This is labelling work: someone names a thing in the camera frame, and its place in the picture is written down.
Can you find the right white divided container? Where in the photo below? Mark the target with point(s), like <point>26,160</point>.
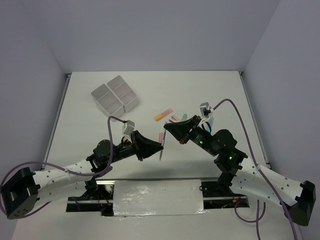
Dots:
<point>124,93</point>

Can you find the blue highlighter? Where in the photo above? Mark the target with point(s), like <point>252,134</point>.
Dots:
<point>211,121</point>

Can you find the orange pink highlighter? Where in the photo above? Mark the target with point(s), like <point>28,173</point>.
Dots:
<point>163,114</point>

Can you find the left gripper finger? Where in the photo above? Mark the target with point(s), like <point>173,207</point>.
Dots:
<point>144,143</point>
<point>144,153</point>

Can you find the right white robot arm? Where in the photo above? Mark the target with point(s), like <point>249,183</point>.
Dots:
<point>240,175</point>

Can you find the silver foil cover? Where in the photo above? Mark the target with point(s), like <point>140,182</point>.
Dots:
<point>157,198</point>

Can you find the white divided container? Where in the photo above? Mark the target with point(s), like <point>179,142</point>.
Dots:
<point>124,93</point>
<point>107,102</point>

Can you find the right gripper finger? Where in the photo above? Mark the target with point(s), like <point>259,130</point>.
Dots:
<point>183,125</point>
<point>180,132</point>

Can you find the left white divided container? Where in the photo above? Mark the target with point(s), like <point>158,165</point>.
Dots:
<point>107,102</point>

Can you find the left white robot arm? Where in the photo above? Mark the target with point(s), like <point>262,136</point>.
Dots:
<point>28,189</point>

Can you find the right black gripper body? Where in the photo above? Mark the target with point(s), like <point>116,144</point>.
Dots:
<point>201,137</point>

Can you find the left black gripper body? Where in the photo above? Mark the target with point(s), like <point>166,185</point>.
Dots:
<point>125,149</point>

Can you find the pink correction tape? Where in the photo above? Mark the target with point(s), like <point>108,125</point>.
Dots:
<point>174,119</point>

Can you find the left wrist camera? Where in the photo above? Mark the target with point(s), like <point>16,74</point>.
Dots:
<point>127,128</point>

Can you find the blue pen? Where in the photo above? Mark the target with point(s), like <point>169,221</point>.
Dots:
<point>162,144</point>

